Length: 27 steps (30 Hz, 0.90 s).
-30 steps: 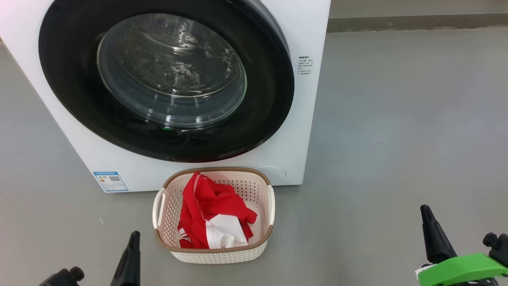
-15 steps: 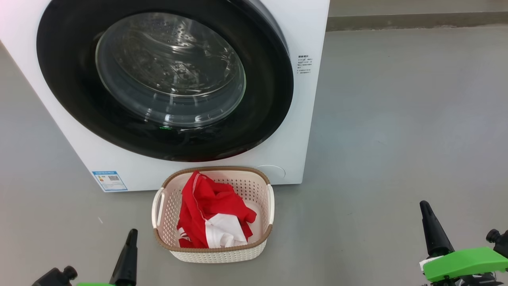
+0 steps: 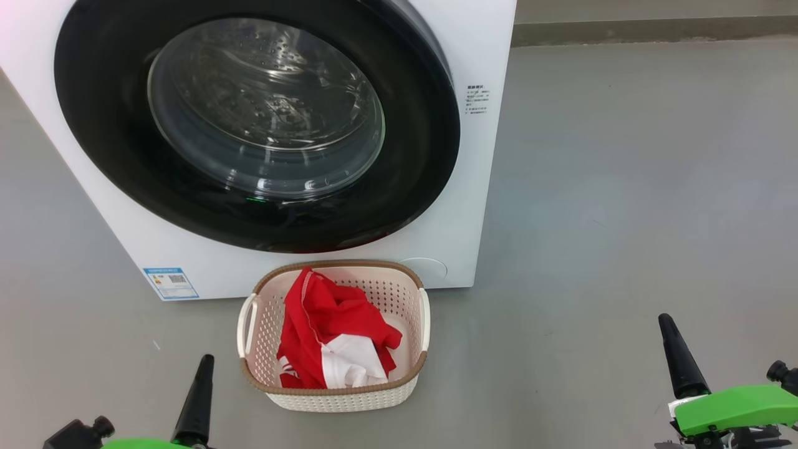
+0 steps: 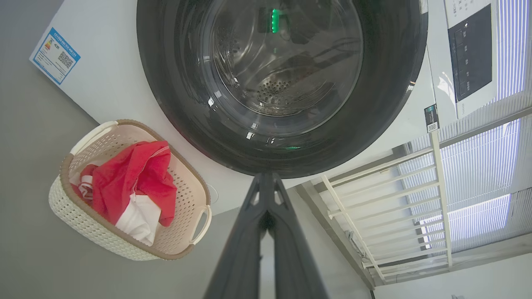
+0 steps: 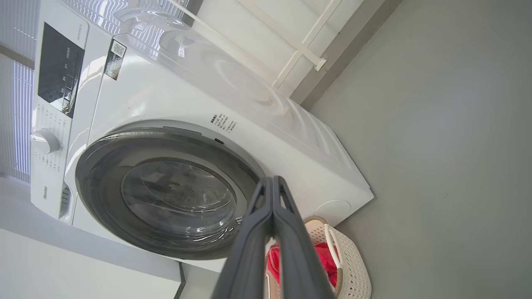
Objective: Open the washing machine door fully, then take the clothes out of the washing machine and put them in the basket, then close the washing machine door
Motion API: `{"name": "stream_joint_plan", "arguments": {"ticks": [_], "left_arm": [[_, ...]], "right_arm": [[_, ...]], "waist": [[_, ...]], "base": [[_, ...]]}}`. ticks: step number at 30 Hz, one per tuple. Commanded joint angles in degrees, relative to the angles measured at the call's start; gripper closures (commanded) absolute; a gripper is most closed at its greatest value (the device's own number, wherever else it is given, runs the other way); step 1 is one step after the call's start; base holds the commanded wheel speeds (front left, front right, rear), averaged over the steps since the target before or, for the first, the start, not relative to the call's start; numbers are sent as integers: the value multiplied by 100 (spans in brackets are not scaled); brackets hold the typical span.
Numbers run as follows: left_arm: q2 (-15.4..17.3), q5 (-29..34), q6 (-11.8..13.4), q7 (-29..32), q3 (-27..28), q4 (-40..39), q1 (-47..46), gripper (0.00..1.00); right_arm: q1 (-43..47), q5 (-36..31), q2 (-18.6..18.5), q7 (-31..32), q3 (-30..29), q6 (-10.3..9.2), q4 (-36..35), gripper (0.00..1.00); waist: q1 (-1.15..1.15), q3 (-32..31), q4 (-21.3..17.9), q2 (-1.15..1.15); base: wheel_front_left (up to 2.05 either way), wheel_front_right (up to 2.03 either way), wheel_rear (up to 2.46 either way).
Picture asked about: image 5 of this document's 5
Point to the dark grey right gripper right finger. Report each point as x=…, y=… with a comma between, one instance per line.
x=299, y=261

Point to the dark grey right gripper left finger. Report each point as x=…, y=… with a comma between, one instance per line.
x=245, y=257

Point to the red and white garment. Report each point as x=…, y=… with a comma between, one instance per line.
x=328, y=259

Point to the round black glass washer door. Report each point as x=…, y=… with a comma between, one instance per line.
x=104, y=187

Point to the cream perforated laundry basket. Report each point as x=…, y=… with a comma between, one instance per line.
x=353, y=265

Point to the white front-load washing machine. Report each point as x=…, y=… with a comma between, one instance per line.
x=166, y=99

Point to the white washing machine dial knob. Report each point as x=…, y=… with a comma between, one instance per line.
x=45, y=141

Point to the black washer display panel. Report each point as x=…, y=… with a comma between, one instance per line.
x=58, y=70

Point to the round white filter cover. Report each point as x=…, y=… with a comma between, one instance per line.
x=332, y=213

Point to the grey baseboard strip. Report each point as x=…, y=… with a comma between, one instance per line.
x=332, y=79

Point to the black QR code sticker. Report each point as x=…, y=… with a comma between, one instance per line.
x=115, y=60

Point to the white window blinds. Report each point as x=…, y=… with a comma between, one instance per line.
x=16, y=104

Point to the white metal rack frame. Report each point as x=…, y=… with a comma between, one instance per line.
x=300, y=47

